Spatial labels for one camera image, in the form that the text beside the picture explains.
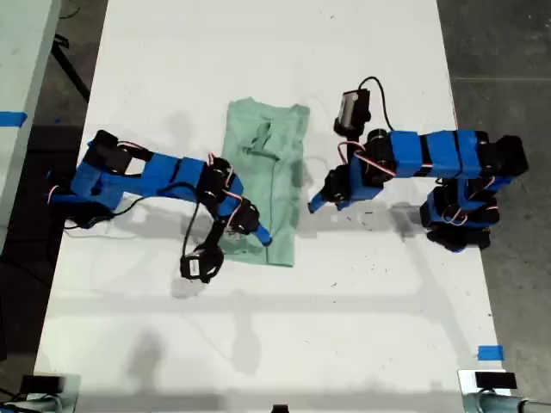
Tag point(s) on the small black knob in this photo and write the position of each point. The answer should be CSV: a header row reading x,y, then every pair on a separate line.
x,y
280,408

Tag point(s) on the pale side table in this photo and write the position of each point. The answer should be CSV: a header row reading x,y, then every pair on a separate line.
x,y
21,43

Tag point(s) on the black stand leg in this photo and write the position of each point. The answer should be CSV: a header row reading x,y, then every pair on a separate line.
x,y
71,74

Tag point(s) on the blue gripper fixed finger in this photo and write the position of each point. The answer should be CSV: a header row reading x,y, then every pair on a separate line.
x,y
346,204

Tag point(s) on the grey blue rounded object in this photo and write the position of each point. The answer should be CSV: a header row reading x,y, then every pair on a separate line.
x,y
495,404
39,405

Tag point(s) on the black camera box with label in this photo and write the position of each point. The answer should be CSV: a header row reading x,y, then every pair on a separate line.
x,y
196,266

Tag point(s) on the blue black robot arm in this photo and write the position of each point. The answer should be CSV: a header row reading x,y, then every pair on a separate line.
x,y
439,155
163,172

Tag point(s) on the small black box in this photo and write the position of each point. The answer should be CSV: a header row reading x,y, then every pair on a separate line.
x,y
41,384
495,380

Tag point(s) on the blue tape strip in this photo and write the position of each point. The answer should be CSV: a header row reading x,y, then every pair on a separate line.
x,y
490,353
10,118

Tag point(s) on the pale green t-shirt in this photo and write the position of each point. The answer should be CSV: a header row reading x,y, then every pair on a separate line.
x,y
284,193

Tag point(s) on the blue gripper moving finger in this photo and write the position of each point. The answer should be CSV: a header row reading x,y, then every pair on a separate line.
x,y
262,234
318,201

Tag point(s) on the black silver camera box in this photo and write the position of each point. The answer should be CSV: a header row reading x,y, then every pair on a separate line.
x,y
353,109

